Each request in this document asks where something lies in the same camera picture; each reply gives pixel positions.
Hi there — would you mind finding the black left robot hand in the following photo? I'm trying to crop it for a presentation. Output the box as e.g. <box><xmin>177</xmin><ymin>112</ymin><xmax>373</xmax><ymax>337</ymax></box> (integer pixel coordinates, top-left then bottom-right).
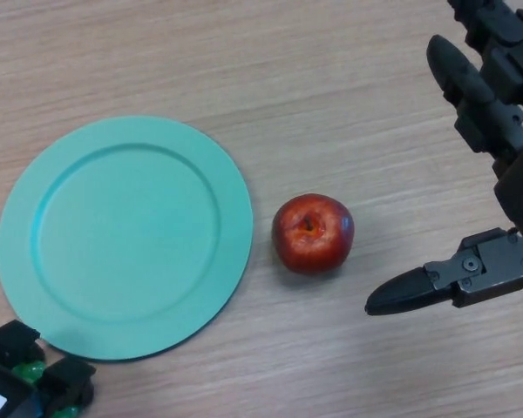
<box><xmin>0</xmin><ymin>320</ymin><xmax>98</xmax><ymax>418</ymax></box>

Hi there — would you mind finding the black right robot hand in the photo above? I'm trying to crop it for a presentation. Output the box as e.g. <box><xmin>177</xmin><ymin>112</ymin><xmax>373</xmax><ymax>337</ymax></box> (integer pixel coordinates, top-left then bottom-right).
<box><xmin>364</xmin><ymin>0</ymin><xmax>523</xmax><ymax>317</ymax></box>

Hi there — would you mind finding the green grape bunch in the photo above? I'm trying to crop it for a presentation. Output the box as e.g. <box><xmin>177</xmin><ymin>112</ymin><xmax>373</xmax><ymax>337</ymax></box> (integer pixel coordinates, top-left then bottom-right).
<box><xmin>11</xmin><ymin>359</ymin><xmax>83</xmax><ymax>418</ymax></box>

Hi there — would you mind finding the teal round plate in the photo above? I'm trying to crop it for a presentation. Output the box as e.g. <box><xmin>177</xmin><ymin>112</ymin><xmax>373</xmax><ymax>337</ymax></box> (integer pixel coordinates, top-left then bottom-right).
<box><xmin>0</xmin><ymin>115</ymin><xmax>255</xmax><ymax>361</ymax></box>

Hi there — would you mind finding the red apple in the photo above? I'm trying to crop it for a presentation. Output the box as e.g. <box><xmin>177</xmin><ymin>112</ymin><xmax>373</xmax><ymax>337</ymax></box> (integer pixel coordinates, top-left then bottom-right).
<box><xmin>271</xmin><ymin>193</ymin><xmax>356</xmax><ymax>275</ymax></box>

